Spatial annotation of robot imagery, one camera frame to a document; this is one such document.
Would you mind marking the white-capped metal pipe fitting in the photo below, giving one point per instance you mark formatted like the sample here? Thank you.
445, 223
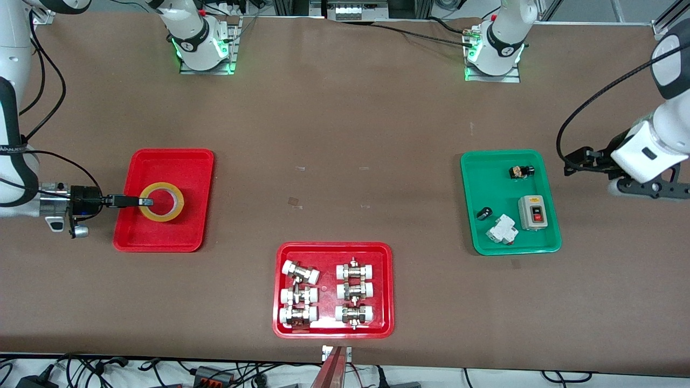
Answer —
298, 295
354, 314
354, 271
354, 291
301, 272
298, 315

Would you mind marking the aluminium frame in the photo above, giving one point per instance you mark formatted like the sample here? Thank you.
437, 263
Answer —
409, 6

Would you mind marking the grey push-button switch box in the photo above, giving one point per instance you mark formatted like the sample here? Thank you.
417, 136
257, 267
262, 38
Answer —
531, 213

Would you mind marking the yellow tape roll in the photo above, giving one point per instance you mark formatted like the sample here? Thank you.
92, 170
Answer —
161, 217

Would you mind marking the black plug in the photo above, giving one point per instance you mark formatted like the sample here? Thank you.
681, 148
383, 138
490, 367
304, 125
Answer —
399, 383

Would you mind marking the white metal bracket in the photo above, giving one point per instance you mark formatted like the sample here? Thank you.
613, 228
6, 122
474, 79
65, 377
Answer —
325, 353

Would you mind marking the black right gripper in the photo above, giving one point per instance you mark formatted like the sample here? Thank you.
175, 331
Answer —
84, 200

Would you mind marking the small black gold connector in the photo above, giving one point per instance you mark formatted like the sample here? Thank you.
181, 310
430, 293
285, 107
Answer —
525, 172

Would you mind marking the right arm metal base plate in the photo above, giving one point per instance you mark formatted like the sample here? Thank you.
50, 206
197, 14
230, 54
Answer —
233, 48

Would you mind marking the empty red plastic tray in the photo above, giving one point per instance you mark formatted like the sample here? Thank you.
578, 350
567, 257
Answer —
161, 237

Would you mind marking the aluminium corner bracket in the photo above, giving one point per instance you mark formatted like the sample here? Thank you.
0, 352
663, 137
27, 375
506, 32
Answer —
662, 28

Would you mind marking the small black cylinder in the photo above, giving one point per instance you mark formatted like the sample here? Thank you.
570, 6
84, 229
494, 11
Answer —
484, 214

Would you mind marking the red tray with fittings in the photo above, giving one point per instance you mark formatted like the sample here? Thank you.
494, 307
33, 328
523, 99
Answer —
329, 285

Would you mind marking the white terminal block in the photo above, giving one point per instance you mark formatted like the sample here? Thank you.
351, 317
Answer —
350, 12

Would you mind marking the black power adapter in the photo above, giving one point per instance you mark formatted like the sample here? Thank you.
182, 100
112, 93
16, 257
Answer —
35, 381

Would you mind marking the white circuit breaker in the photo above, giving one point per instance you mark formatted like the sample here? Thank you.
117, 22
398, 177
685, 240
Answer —
501, 230

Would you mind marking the black orange connector box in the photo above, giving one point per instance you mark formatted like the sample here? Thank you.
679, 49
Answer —
213, 375

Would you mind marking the red aluminium bar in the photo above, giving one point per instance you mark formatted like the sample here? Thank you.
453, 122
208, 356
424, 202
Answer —
330, 374

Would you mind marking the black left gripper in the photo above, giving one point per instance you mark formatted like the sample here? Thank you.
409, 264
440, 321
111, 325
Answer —
600, 159

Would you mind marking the green plastic tray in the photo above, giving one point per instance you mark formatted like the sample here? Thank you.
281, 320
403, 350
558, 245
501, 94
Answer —
496, 183

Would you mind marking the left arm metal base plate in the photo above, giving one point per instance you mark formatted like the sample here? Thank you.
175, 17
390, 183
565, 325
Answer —
512, 78

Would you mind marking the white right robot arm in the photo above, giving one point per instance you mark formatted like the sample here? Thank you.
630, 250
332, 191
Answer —
16, 194

